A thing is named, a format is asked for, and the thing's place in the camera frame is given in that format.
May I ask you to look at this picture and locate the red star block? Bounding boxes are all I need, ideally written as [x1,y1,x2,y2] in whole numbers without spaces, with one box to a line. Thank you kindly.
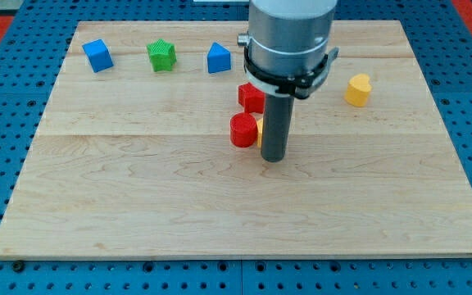
[238,83,266,114]

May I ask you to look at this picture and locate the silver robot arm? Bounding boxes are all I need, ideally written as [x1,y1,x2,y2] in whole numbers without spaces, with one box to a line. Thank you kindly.
[238,0,338,77]

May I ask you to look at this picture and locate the green star block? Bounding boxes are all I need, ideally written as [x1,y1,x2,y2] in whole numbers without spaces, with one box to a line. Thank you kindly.
[146,39,177,72]

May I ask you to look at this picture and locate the red cylinder block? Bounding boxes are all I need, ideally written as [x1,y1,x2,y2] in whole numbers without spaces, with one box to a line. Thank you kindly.
[229,112,257,148]

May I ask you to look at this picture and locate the yellow block behind rod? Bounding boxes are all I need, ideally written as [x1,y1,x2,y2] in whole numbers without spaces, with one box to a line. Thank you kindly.
[256,119,263,148]

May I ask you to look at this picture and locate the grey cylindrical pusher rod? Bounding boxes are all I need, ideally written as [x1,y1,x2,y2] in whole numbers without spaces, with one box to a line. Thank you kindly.
[261,94,294,162]

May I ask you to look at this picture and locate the blue triangle block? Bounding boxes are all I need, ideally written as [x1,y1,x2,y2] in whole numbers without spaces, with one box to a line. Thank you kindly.
[207,42,232,74]

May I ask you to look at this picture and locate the wooden board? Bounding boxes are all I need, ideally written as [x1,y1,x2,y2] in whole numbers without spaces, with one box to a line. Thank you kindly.
[0,20,472,261]

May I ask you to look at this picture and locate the yellow heart block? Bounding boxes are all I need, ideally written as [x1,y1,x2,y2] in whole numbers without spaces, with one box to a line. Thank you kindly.
[344,73,372,107]

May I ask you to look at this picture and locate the blue cube block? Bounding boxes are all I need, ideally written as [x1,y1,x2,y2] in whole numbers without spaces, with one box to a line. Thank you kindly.
[82,39,114,73]

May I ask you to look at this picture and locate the black clamp ring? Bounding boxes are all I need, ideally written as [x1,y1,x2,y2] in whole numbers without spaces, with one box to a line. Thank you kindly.
[243,46,340,101]

